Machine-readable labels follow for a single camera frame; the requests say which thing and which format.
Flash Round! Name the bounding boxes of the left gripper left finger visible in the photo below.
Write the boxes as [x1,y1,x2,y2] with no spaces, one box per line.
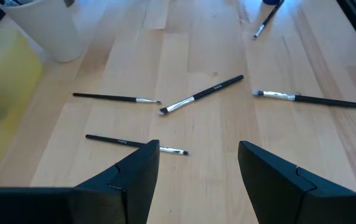
[0,139,161,224]

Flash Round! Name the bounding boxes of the translucent yellow plastic tray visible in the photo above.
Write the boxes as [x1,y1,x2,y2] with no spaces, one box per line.
[0,29,44,187]

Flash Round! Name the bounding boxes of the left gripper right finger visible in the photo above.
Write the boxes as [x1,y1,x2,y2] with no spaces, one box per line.
[238,140,356,224]

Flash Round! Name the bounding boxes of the beige paper cup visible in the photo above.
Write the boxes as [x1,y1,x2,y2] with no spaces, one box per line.
[0,0,87,63]

